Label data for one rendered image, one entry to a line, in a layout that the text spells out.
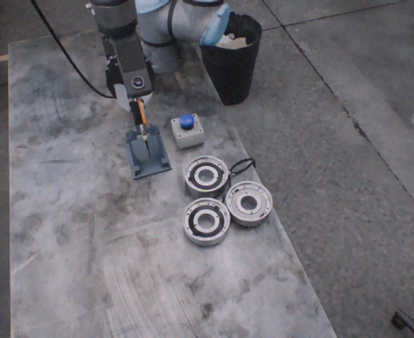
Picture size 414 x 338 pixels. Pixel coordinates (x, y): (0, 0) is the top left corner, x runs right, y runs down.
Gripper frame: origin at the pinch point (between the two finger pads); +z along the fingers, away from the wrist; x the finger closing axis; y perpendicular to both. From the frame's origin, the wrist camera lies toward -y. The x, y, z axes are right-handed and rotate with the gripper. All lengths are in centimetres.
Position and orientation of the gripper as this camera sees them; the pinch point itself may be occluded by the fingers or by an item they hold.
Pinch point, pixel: (137, 107)
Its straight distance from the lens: 82.1
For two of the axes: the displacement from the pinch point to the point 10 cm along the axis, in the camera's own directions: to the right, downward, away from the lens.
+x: -9.5, 2.6, -1.7
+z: 0.1, 5.8, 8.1
